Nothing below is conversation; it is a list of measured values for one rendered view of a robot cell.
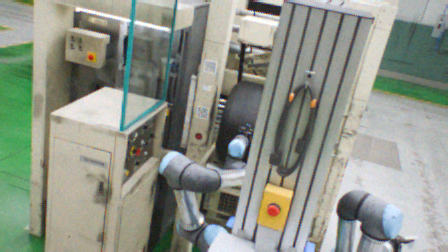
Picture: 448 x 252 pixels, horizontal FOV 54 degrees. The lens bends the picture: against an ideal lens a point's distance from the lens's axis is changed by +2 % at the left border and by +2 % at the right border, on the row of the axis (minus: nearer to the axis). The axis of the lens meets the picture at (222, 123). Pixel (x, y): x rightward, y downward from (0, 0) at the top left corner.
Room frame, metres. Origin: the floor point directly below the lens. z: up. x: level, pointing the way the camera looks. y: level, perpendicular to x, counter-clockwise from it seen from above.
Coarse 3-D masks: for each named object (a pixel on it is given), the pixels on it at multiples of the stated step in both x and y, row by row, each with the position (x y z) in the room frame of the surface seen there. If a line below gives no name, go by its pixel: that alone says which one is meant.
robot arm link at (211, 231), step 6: (204, 228) 1.69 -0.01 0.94; (210, 228) 1.68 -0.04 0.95; (216, 228) 1.69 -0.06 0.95; (222, 228) 1.70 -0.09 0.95; (198, 234) 1.67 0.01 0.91; (204, 234) 1.64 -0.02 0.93; (210, 234) 1.64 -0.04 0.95; (216, 234) 1.65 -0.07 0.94; (198, 240) 1.65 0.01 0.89; (204, 240) 1.63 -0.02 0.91; (210, 240) 1.61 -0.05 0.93; (198, 246) 1.65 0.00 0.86; (204, 246) 1.62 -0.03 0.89; (210, 246) 1.61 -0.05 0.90
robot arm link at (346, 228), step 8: (352, 192) 1.52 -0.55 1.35; (360, 192) 1.51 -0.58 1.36; (344, 200) 1.51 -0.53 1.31; (352, 200) 1.48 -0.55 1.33; (336, 208) 1.56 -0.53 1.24; (344, 208) 1.50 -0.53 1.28; (352, 208) 1.47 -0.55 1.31; (344, 216) 1.52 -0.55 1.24; (352, 216) 1.48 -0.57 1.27; (344, 224) 1.54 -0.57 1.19; (352, 224) 1.54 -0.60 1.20; (344, 232) 1.56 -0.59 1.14; (352, 232) 1.56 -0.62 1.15; (336, 240) 1.61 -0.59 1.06; (344, 240) 1.57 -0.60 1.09; (352, 240) 1.58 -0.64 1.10; (336, 248) 1.62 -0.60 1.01; (344, 248) 1.58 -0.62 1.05; (352, 248) 1.60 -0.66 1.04
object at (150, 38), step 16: (144, 0) 1.95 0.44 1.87; (160, 0) 2.14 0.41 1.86; (176, 0) 2.37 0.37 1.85; (144, 16) 1.97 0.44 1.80; (160, 16) 2.17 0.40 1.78; (144, 32) 1.99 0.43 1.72; (160, 32) 2.20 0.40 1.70; (128, 48) 1.85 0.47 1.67; (144, 48) 2.01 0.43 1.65; (160, 48) 2.22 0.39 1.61; (128, 64) 1.85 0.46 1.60; (144, 64) 2.03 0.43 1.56; (160, 64) 2.25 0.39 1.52; (128, 80) 1.85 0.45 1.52; (144, 80) 2.05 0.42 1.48; (160, 80) 2.29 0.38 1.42; (128, 96) 1.88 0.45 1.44; (144, 96) 2.08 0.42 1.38; (160, 96) 2.32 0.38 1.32; (128, 112) 1.90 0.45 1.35; (144, 112) 2.10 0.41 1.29
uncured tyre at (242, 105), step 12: (240, 84) 2.45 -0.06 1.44; (252, 84) 2.47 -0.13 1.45; (228, 96) 2.38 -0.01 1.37; (240, 96) 2.34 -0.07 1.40; (252, 96) 2.35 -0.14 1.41; (228, 108) 2.30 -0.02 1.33; (240, 108) 2.28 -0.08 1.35; (252, 108) 2.28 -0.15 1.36; (228, 120) 2.25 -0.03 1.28; (240, 120) 2.24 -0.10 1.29; (252, 120) 2.24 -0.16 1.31; (228, 132) 2.23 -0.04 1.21; (216, 144) 2.28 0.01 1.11; (228, 144) 2.22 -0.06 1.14; (216, 156) 2.32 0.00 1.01
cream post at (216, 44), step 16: (224, 0) 2.45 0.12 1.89; (208, 16) 2.46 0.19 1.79; (224, 16) 2.45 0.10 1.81; (208, 32) 2.46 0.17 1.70; (224, 32) 2.44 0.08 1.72; (208, 48) 2.46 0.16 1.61; (224, 48) 2.44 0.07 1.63; (224, 64) 2.52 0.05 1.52; (208, 80) 2.45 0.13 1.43; (208, 96) 2.45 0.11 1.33; (192, 128) 2.46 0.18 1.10; (208, 128) 2.44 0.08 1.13; (192, 144) 2.46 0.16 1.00; (208, 144) 2.47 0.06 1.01; (192, 160) 2.45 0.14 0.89; (176, 224) 2.46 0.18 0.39; (176, 240) 2.46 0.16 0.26
